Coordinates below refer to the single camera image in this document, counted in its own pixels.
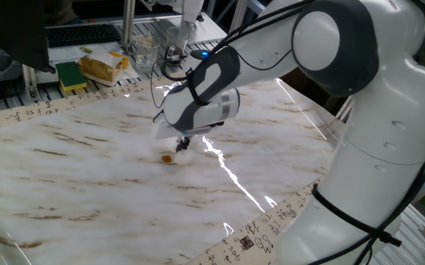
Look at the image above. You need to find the white background device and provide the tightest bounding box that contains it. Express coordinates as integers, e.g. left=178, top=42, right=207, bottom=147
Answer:
left=138, top=0, right=206, bottom=40

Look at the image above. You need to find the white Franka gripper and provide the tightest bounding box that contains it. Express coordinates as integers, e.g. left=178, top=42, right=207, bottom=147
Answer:
left=155, top=121, right=225, bottom=153

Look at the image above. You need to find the slanted aluminium frame post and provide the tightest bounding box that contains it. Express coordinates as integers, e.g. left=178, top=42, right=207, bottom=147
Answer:
left=335, top=96, right=355, bottom=123

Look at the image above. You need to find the black hanging cloth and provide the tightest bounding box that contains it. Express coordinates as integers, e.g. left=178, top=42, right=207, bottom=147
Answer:
left=0, top=0, right=57, bottom=74

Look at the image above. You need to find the clear glass beaker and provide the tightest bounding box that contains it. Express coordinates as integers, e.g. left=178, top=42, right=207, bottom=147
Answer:
left=165, top=26, right=190, bottom=63
left=130, top=35, right=161, bottom=71

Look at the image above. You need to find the yellow packet with white tissue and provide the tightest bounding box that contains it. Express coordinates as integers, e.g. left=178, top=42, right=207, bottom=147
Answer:
left=77, top=46, right=131, bottom=88

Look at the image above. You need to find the glossy marble pattern sheet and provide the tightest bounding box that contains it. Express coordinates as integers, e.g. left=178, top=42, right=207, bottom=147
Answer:
left=0, top=75, right=345, bottom=265

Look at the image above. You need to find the black computer keyboard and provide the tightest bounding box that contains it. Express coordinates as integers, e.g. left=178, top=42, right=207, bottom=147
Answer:
left=45, top=24, right=123, bottom=49

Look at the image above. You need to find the green and yellow sponge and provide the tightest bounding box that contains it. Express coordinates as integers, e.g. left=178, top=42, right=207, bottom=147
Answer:
left=55, top=60, right=88, bottom=93

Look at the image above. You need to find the upright aluminium profile post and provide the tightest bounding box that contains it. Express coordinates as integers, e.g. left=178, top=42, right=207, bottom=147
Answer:
left=121, top=0, right=136, bottom=49

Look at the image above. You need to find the beige calligraphy print cloth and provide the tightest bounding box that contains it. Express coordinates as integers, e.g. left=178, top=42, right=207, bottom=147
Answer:
left=0, top=73, right=323, bottom=265

